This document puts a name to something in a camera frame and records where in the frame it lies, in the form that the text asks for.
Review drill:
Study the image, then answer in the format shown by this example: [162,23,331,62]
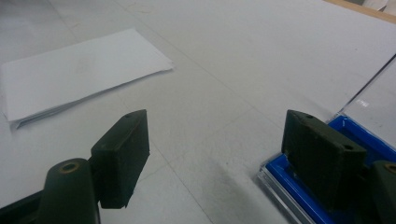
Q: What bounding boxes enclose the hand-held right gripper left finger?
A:
[90,108,151,210]

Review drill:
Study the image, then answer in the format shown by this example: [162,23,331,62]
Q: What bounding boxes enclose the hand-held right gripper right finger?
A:
[281,109,368,213]

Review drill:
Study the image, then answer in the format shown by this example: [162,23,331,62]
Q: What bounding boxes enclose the blue ink pad clear case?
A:
[256,53,396,224]

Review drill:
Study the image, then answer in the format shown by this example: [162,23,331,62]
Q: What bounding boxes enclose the stack of white paper sheets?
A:
[0,27,175,129]

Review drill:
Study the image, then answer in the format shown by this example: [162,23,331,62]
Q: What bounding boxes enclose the wooden board edge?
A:
[322,0,396,25]

